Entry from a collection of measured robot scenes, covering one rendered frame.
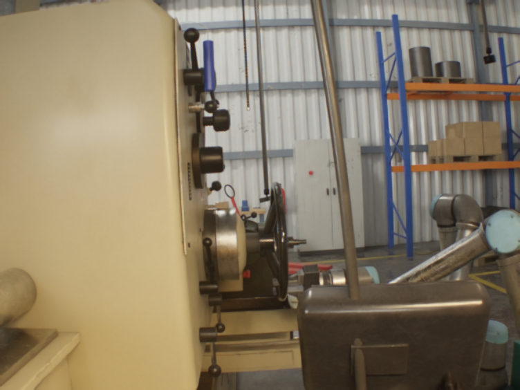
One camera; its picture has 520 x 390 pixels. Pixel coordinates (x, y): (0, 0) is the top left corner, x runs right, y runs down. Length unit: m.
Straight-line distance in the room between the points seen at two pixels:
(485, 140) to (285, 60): 4.09
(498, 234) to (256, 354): 1.25
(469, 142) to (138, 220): 7.93
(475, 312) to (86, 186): 0.77
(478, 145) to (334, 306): 7.99
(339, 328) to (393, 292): 0.11
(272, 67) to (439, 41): 3.60
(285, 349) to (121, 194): 1.41
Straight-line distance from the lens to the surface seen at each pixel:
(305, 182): 8.30
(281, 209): 1.30
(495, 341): 2.06
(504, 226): 1.39
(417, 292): 0.80
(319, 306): 0.79
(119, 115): 0.95
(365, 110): 9.23
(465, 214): 1.88
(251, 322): 1.93
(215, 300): 1.44
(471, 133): 8.63
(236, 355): 2.16
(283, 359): 2.18
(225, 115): 1.36
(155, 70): 0.95
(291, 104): 8.96
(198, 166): 1.14
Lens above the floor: 1.50
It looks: 2 degrees down
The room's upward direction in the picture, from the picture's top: 3 degrees counter-clockwise
